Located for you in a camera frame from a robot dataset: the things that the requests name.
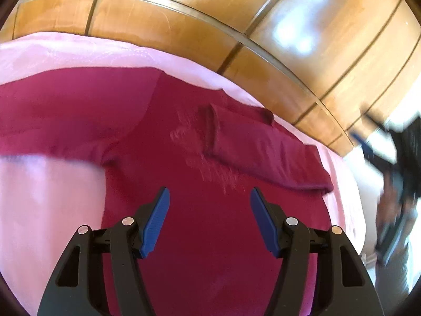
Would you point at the dark red knit sweater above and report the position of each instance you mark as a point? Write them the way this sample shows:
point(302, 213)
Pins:
point(148, 129)

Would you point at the pink bed sheet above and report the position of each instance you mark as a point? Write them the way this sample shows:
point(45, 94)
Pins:
point(49, 187)

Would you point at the person's right hand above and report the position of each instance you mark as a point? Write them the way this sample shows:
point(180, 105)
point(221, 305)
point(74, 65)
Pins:
point(388, 208)

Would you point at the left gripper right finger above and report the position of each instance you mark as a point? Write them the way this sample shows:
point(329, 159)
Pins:
point(321, 272)

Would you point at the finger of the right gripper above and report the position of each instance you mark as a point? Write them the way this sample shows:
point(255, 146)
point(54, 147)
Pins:
point(380, 163)
point(373, 119)

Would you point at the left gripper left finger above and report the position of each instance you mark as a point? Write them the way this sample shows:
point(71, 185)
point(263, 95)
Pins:
point(98, 271)

